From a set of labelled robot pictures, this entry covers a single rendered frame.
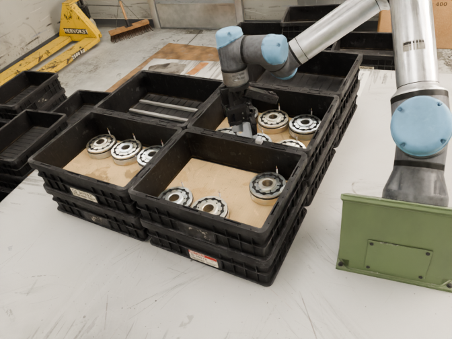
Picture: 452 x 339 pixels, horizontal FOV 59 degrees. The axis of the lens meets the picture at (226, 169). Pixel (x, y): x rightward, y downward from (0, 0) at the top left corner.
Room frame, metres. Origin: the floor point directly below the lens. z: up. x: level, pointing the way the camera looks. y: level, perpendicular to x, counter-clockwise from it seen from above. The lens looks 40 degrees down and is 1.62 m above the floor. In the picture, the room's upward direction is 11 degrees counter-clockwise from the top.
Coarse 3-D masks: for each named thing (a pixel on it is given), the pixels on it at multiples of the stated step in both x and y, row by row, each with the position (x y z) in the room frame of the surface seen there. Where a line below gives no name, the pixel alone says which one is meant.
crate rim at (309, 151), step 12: (252, 84) 1.23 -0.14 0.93; (216, 96) 1.19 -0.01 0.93; (324, 96) 1.07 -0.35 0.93; (336, 96) 1.05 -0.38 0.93; (204, 108) 1.13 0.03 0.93; (336, 108) 1.02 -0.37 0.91; (192, 120) 1.07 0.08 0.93; (324, 120) 0.94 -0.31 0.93; (216, 132) 0.98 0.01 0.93; (276, 144) 0.87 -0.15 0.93; (312, 144) 0.84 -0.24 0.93
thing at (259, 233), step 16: (256, 144) 0.89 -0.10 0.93; (160, 160) 0.90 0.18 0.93; (304, 160) 0.78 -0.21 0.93; (144, 176) 0.84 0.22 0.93; (128, 192) 0.79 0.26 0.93; (288, 192) 0.68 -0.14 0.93; (160, 208) 0.73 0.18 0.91; (176, 208) 0.70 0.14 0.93; (192, 208) 0.69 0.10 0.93; (272, 208) 0.64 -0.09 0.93; (224, 224) 0.62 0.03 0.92; (240, 224) 0.61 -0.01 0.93; (272, 224) 0.60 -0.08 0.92
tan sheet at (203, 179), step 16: (192, 160) 1.00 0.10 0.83; (176, 176) 0.93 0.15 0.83; (192, 176) 0.92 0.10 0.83; (208, 176) 0.91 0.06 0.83; (224, 176) 0.89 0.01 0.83; (240, 176) 0.88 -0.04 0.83; (192, 192) 0.85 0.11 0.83; (208, 192) 0.84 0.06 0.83; (224, 192) 0.82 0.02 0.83; (240, 192) 0.81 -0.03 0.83; (240, 208) 0.75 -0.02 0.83; (256, 208) 0.74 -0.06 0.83; (256, 224) 0.68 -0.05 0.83
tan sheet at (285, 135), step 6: (222, 126) 1.15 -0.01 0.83; (228, 126) 1.14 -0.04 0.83; (240, 132) 1.10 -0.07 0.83; (258, 132) 1.08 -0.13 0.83; (288, 132) 1.05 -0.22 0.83; (270, 138) 1.04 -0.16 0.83; (276, 138) 1.03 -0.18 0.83; (282, 138) 1.02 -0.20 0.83; (288, 138) 1.02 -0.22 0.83; (294, 138) 1.01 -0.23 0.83; (306, 144) 0.97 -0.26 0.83
